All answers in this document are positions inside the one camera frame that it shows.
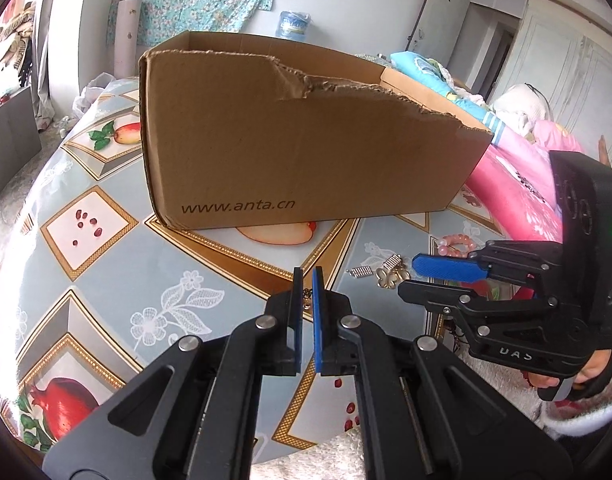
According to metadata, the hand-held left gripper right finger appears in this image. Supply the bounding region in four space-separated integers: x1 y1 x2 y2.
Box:
311 266 574 480

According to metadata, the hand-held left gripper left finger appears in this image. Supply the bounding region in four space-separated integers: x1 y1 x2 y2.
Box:
42 266 304 480

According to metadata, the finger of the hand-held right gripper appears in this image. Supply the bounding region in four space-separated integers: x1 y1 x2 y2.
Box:
397 280 562 329
412 240 567 284

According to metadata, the pink bead bracelet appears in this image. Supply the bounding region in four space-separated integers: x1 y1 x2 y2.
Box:
438 232 479 261

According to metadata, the gold flower earring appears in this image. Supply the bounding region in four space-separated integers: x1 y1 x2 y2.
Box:
376 267 411 289

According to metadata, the brown cardboard box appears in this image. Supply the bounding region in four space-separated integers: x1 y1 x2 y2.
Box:
138 30 494 232

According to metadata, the person's right forearm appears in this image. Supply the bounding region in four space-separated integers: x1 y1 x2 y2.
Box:
538 390 612 441

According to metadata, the person's right hand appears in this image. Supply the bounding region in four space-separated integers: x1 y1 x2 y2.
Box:
521 346 612 392

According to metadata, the white fluffy robe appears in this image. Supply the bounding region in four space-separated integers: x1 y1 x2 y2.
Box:
461 345 552 431

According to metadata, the fruit print tablecloth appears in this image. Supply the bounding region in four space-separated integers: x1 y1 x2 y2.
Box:
0 77 504 463

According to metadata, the white knit cloth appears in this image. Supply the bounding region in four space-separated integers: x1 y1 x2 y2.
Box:
488 82 552 138

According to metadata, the blue cartoon pillow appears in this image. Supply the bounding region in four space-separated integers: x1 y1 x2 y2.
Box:
390 51 507 146

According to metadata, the white wardrobe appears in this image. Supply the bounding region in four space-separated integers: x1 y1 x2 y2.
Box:
486 0 612 176

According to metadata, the white door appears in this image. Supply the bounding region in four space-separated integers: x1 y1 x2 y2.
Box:
418 0 472 61

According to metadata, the blue water jug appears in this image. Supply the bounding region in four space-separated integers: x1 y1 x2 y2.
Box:
276 9 312 43

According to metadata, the white plastic bag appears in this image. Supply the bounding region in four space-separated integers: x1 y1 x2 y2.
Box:
72 72 118 118

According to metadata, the white paper roll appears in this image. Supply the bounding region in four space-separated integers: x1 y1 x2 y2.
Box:
113 0 143 78

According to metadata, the dark grey cabinet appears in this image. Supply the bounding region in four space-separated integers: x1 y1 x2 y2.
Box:
0 85 43 208

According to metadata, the pile of patterned cloth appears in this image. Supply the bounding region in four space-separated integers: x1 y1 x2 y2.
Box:
0 0 37 111

